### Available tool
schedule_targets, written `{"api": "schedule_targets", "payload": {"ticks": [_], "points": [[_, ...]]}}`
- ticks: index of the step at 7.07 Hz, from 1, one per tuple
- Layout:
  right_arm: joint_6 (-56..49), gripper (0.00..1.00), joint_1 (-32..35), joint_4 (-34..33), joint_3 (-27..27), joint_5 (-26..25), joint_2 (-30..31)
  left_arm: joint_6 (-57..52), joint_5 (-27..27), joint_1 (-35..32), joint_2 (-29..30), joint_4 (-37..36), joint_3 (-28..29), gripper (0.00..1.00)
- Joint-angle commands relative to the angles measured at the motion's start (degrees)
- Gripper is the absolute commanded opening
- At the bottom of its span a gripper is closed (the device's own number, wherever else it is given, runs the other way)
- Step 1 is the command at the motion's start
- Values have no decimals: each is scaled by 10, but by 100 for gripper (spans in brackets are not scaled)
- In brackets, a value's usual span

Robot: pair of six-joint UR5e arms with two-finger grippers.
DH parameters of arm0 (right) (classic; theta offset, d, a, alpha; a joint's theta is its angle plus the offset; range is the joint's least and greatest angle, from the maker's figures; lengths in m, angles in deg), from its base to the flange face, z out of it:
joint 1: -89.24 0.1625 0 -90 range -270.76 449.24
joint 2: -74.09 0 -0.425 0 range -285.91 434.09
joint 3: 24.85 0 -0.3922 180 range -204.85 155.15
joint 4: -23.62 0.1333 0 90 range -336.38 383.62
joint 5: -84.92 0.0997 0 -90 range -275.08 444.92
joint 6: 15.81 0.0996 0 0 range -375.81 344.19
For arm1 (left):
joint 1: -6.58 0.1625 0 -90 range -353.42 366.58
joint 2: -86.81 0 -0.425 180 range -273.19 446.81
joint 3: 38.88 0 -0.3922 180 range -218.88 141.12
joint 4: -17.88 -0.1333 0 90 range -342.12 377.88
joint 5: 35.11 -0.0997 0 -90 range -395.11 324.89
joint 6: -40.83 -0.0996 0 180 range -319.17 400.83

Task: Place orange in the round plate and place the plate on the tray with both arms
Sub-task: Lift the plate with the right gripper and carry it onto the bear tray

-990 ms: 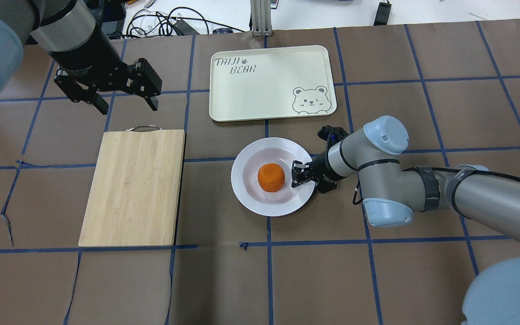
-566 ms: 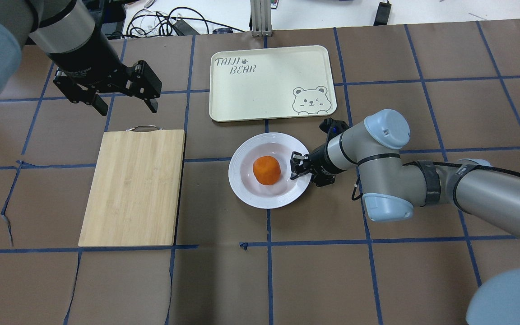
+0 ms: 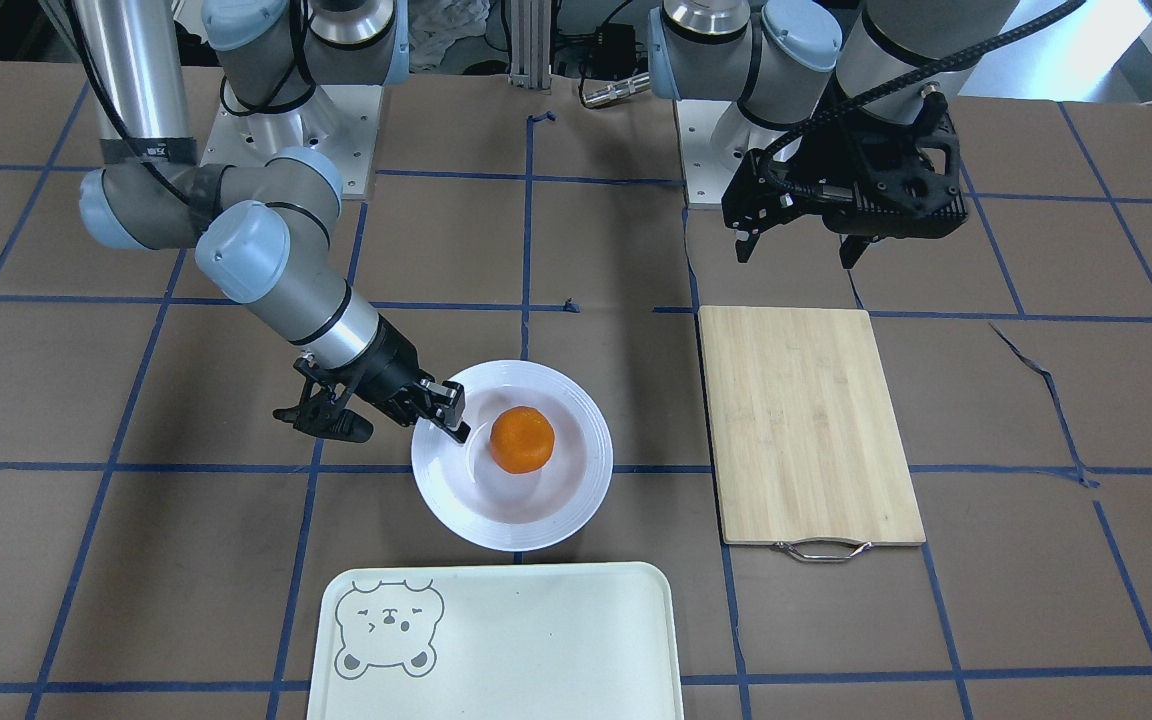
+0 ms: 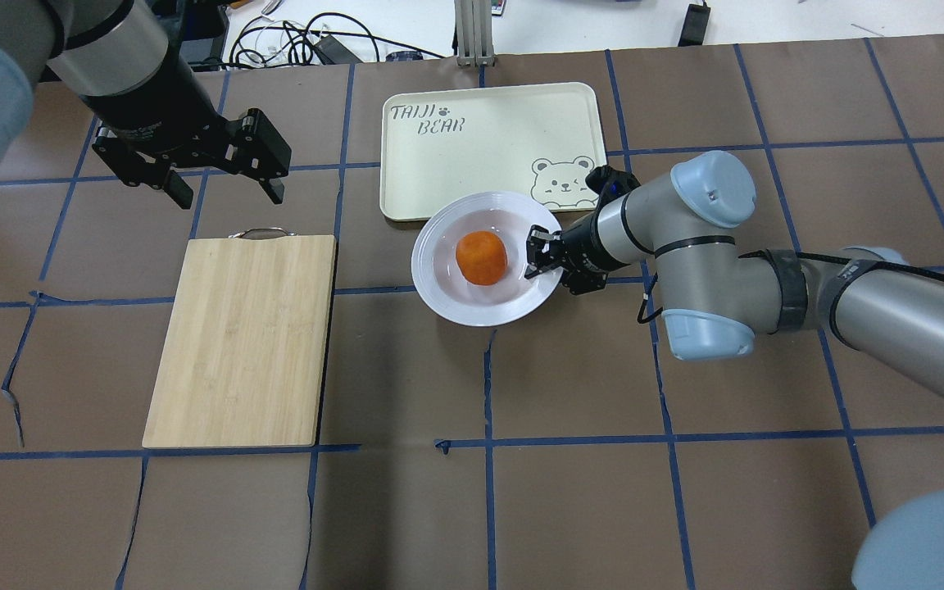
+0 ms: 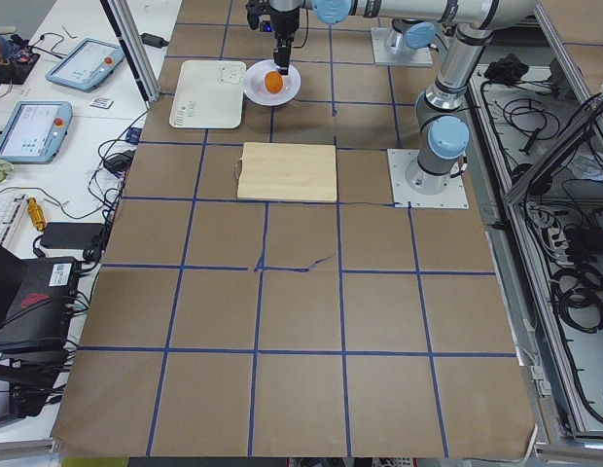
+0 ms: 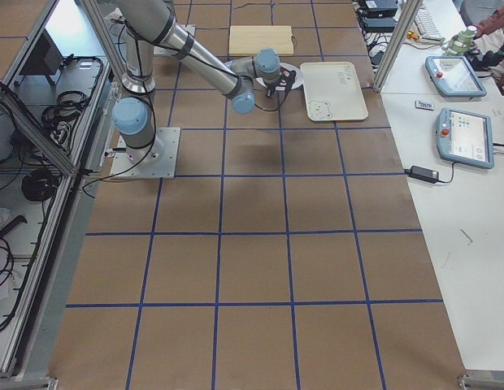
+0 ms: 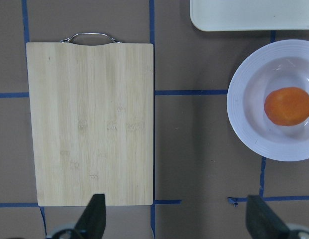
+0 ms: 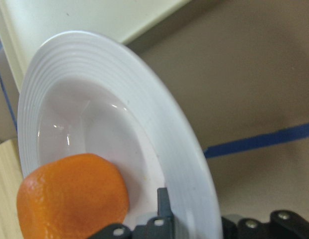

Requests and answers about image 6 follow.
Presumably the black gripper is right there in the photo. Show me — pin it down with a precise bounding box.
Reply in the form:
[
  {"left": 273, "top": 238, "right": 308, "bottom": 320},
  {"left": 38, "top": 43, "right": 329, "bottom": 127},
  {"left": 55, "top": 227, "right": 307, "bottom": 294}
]
[{"left": 264, "top": 70, "right": 295, "bottom": 98}]

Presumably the white ribbed plate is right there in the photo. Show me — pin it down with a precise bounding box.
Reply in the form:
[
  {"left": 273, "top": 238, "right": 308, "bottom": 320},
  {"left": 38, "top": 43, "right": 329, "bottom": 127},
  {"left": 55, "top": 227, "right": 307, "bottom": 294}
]
[{"left": 255, "top": 62, "right": 304, "bottom": 91}]

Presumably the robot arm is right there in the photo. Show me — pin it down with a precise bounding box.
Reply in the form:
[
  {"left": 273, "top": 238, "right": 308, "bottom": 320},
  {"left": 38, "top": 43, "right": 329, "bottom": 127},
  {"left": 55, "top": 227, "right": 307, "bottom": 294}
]
[{"left": 112, "top": 1, "right": 296, "bottom": 165}]

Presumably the cream bear tray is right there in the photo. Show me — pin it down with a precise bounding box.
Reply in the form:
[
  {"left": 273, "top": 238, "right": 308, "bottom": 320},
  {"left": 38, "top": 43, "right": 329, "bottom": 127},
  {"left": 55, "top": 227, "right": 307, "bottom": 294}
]
[{"left": 300, "top": 62, "right": 368, "bottom": 122}]

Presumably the bamboo cutting board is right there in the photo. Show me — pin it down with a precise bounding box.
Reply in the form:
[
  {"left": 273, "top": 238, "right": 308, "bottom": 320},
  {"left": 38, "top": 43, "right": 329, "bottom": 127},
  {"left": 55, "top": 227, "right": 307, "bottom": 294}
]
[{"left": 228, "top": 25, "right": 294, "bottom": 56}]

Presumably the gold metal cylinder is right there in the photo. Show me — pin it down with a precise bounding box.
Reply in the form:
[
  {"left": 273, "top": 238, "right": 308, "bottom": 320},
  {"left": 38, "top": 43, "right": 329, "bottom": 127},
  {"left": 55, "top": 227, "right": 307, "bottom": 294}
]
[{"left": 406, "top": 31, "right": 420, "bottom": 41}]

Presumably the white keyboard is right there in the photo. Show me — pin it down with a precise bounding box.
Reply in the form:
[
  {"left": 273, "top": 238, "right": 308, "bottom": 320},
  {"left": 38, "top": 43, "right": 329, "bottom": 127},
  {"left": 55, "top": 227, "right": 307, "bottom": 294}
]
[{"left": 414, "top": 2, "right": 441, "bottom": 37}]

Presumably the upper teach pendant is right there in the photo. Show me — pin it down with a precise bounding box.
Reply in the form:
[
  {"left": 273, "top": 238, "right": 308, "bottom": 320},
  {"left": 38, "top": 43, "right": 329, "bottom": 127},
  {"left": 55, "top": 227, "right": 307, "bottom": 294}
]
[{"left": 424, "top": 56, "right": 487, "bottom": 98}]

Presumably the teach pendant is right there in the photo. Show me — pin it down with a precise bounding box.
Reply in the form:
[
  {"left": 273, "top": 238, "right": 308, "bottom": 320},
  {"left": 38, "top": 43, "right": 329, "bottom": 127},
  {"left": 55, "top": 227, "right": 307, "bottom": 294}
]
[
  {"left": 424, "top": 56, "right": 487, "bottom": 98},
  {"left": 435, "top": 108, "right": 494, "bottom": 169}
]

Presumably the black power adapter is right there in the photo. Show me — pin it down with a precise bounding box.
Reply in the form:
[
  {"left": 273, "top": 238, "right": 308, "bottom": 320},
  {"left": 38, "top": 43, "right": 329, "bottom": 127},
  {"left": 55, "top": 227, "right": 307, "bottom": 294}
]
[{"left": 404, "top": 165, "right": 439, "bottom": 184}]

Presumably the lower teach pendant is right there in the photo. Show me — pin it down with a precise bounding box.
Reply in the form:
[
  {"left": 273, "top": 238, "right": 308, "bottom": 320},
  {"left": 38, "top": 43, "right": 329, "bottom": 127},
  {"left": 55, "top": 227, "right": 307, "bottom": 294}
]
[{"left": 435, "top": 108, "right": 494, "bottom": 169}]

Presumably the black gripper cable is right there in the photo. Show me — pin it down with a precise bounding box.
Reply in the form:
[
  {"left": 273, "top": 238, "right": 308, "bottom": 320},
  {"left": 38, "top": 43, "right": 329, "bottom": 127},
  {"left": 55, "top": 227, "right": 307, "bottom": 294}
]
[{"left": 254, "top": 87, "right": 293, "bottom": 112}]

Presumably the aluminium frame post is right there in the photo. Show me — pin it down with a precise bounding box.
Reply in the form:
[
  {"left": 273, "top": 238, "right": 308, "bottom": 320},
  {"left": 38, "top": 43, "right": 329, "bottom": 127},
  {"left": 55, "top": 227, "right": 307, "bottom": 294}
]
[{"left": 372, "top": 0, "right": 423, "bottom": 93}]

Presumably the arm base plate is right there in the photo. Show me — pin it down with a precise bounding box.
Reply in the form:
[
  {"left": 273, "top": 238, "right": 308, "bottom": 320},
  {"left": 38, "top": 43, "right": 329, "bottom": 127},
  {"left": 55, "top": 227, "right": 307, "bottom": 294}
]
[{"left": 110, "top": 127, "right": 181, "bottom": 180}]

